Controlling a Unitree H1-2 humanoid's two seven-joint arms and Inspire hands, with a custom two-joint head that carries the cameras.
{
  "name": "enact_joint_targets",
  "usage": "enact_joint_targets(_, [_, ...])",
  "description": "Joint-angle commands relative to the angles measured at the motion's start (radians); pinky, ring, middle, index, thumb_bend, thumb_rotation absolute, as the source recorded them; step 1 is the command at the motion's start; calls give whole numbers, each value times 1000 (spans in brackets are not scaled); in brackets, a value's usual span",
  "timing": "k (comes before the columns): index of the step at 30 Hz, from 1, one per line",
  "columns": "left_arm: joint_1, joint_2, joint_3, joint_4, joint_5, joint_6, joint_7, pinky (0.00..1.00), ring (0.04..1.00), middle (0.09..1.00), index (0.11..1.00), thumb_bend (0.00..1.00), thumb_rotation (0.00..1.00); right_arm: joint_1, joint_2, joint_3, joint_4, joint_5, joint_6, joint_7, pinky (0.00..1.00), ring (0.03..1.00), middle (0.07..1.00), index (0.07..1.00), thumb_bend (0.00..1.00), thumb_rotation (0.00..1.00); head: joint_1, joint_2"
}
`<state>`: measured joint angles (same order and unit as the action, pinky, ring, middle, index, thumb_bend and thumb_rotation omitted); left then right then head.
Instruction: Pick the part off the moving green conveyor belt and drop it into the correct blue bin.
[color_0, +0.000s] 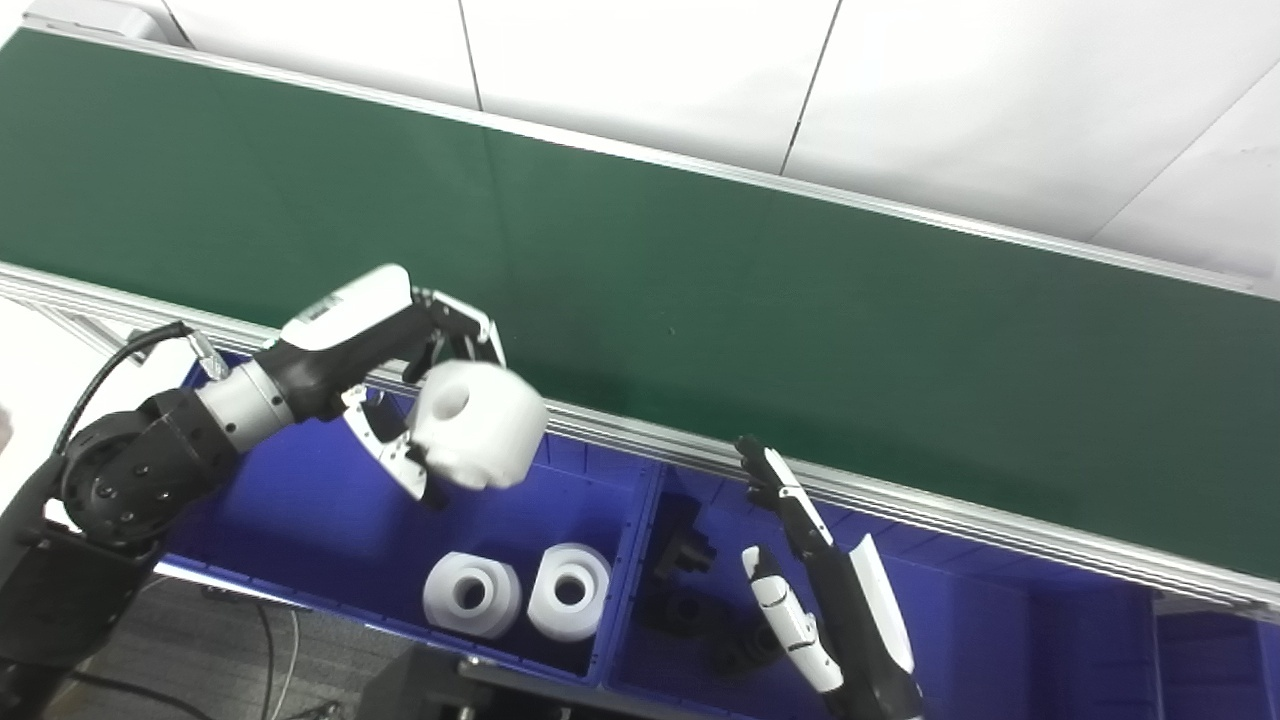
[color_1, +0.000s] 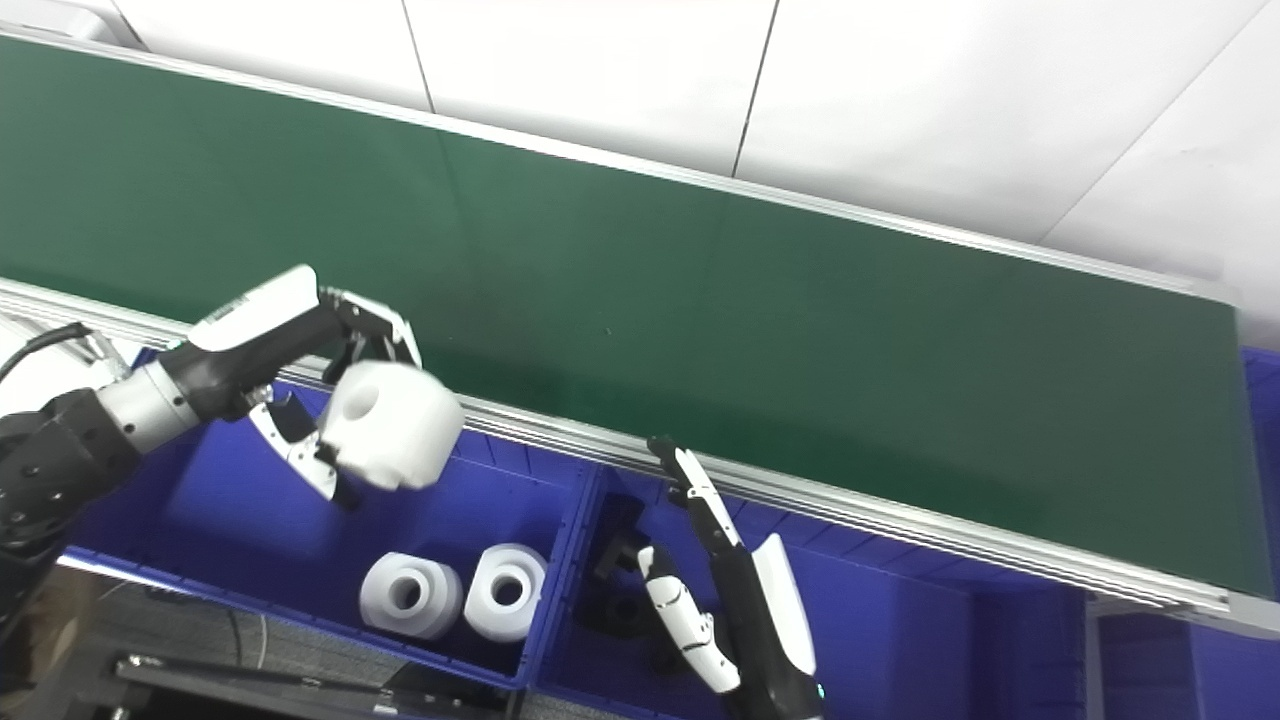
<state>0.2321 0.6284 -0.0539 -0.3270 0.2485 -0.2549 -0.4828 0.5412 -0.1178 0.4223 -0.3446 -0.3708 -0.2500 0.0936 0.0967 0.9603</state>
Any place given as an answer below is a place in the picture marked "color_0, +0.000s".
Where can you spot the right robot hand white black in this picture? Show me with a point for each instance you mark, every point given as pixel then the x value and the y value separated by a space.
pixel 850 620

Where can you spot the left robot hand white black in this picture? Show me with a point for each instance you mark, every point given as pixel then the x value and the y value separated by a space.
pixel 345 330

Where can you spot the white cylindrical part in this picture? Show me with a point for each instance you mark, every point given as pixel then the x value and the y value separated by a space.
pixel 490 425
pixel 570 592
pixel 470 595

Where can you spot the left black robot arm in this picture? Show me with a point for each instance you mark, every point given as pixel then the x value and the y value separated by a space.
pixel 130 480

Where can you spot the black machined part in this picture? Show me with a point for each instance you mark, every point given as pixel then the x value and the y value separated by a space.
pixel 745 650
pixel 685 550
pixel 675 608

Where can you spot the blue bin with black parts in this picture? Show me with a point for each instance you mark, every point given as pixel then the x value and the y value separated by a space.
pixel 1000 620

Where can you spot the blue bin with white parts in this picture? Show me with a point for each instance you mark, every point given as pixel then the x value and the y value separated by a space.
pixel 320 530

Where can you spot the empty blue bin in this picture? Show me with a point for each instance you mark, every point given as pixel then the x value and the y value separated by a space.
pixel 1220 660

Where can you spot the grey conveyor motor housing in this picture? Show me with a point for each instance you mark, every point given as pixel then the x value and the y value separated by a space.
pixel 100 18

